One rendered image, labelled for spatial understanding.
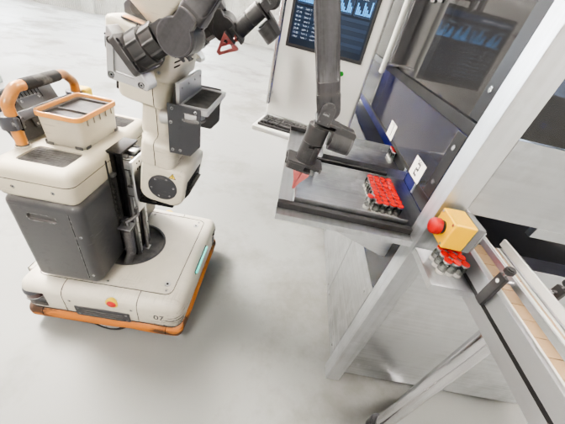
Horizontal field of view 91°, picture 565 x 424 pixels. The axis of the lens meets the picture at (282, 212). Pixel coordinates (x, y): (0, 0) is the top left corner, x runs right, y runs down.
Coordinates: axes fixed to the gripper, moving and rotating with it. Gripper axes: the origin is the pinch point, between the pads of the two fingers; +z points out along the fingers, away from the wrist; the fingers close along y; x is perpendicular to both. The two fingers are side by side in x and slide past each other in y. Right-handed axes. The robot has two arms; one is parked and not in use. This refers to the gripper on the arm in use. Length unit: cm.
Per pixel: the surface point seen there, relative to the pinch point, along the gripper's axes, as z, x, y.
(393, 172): -3.9, 27.8, 38.8
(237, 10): 37, 1005, -234
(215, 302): 94, 16, -11
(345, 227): 1.2, -11.0, 16.7
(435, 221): -14.0, -19.0, 31.2
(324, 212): 0.3, -8.3, 10.0
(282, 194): 3.8, -1.1, -2.2
